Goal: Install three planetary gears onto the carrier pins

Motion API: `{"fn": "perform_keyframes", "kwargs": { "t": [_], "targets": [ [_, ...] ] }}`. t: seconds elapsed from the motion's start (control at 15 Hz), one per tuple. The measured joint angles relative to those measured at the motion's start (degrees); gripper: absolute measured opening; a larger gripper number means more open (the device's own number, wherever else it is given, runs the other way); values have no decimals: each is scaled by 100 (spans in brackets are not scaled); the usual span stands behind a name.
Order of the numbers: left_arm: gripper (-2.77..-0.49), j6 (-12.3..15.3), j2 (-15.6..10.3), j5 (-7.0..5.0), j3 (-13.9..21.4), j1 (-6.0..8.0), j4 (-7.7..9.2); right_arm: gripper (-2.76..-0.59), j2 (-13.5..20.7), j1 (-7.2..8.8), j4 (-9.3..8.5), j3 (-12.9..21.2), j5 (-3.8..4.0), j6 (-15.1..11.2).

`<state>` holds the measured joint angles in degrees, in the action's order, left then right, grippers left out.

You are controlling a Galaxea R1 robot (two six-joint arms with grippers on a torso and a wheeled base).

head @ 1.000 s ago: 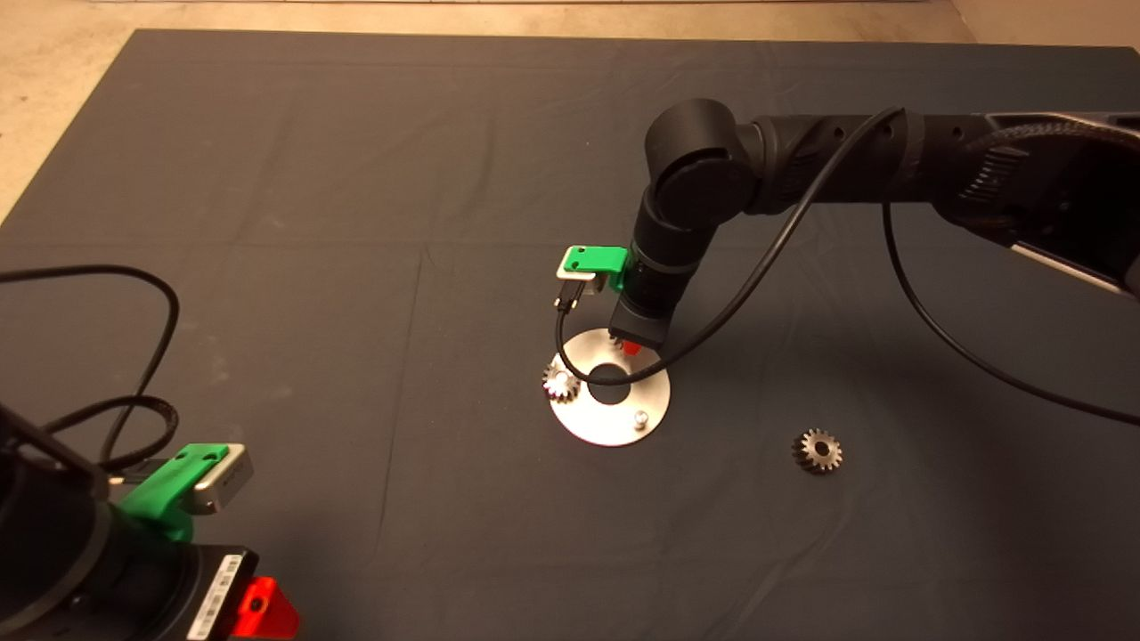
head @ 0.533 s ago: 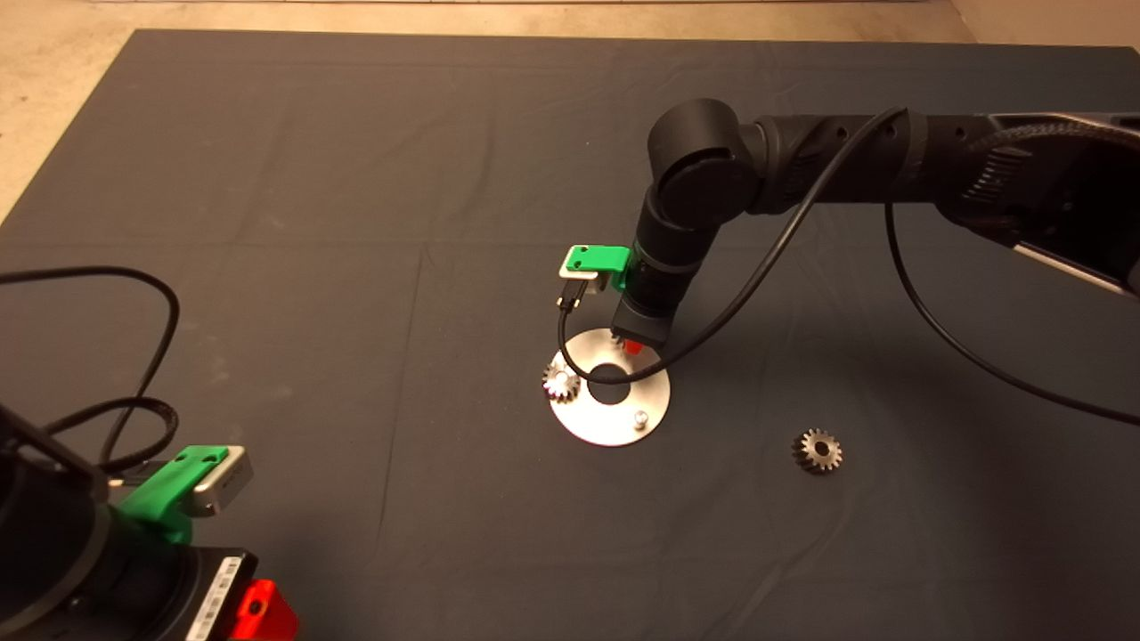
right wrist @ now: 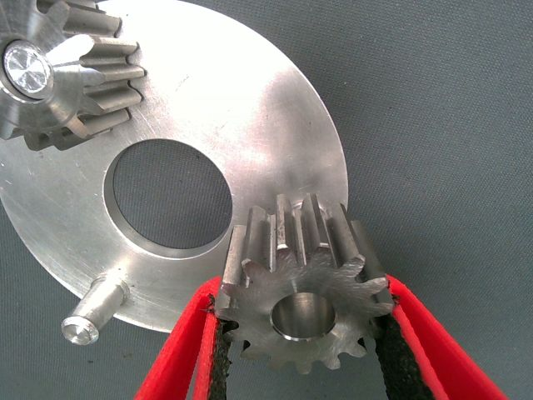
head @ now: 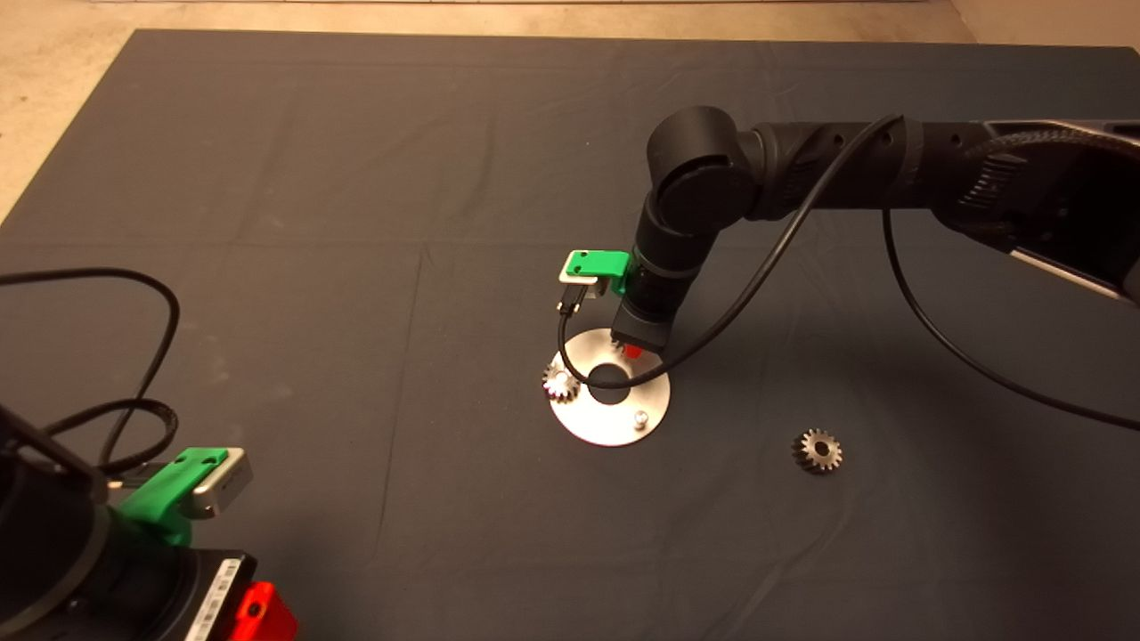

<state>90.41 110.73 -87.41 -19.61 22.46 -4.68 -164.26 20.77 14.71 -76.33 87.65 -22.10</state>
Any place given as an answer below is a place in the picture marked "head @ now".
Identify green left camera mount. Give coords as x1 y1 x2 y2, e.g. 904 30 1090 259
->
116 447 228 546

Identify black braided cable sleeve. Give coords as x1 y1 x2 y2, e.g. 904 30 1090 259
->
45 398 179 475

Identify round metal carrier plate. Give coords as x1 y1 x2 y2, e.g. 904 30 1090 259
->
548 328 672 448

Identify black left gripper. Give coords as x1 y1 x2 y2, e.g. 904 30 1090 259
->
134 550 299 641

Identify dark grey table cloth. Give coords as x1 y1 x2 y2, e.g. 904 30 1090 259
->
0 29 1140 641

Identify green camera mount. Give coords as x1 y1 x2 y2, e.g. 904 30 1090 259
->
116 447 228 546
565 250 633 296

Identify green right camera mount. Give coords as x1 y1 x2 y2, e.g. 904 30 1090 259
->
565 250 633 296

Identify silver left camera box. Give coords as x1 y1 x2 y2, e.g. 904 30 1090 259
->
183 448 253 520

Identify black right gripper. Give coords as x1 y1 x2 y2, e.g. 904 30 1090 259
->
612 272 682 360

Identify black left camera cable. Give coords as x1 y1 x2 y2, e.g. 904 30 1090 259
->
0 269 181 468

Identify silver camera box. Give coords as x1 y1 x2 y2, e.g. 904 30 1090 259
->
183 448 253 520
558 267 608 299

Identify silver right camera box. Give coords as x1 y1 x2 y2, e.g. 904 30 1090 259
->
558 267 608 299

